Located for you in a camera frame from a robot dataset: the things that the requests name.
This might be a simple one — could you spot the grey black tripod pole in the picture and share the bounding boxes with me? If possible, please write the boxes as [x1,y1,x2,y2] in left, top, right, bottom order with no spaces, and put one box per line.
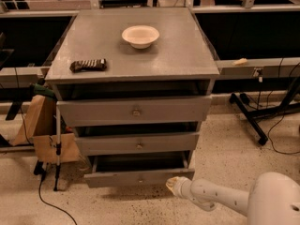
[53,105,62,191]

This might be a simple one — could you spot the grey top drawer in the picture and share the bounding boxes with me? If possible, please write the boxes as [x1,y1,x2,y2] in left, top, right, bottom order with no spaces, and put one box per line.
[57,96,212,128]

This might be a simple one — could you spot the black floor cable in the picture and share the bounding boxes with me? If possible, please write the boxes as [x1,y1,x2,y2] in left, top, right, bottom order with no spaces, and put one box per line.
[267,63,300,156]
[38,172,79,225]

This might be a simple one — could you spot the dark striped snack bag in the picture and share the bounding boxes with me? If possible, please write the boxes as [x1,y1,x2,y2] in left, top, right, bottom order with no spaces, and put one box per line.
[69,59,107,73]

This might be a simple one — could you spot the grey wooden drawer cabinet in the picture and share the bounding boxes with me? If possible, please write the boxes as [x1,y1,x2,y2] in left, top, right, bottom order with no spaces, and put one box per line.
[44,7,220,171]

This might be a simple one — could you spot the grey drawer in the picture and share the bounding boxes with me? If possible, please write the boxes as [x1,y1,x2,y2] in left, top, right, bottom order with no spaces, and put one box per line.
[84,151,195,188]
[57,96,212,128]
[75,132,199,156]

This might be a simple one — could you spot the black metal stand base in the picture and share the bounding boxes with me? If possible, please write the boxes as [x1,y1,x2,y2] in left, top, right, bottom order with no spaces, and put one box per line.
[229,77,300,145]

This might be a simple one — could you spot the grey bottom drawer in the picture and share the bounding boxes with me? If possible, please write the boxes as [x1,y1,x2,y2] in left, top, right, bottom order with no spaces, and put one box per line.
[84,151,195,188]

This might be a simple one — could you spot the grey rail left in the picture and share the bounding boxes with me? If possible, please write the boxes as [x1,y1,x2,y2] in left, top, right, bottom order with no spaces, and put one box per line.
[0,67,50,88]

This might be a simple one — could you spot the white bowl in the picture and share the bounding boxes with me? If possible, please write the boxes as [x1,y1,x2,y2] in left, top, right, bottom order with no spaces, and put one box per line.
[122,25,159,49]

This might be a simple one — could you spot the black floor cable left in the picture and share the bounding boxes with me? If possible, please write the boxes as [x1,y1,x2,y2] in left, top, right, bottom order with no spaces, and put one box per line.
[38,172,79,225]

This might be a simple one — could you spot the black floor cable right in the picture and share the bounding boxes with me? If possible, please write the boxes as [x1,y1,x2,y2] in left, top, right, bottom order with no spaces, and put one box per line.
[267,63,300,156]

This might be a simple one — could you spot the brown paper bag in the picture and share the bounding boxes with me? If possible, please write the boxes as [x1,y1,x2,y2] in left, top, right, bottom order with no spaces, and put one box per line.
[10,95,81,165]

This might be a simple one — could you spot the grey rail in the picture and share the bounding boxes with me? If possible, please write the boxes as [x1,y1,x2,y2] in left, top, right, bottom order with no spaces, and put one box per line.
[0,67,50,88]
[216,57,300,80]

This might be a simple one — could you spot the grey middle drawer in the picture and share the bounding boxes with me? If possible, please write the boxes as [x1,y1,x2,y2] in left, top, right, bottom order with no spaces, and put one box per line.
[75,132,199,156]

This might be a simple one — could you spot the yellow foam scrap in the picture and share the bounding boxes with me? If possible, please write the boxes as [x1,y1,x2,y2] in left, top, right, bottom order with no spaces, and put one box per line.
[232,58,248,66]

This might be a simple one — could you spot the grey rail right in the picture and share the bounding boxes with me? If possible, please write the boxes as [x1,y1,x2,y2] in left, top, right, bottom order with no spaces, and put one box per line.
[216,57,300,80]

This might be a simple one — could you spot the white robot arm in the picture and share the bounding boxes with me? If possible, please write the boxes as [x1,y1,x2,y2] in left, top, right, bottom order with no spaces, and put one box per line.
[166,172,300,225]

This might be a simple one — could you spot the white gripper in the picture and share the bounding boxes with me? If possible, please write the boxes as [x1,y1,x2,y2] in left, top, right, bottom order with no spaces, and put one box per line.
[166,177,192,200]

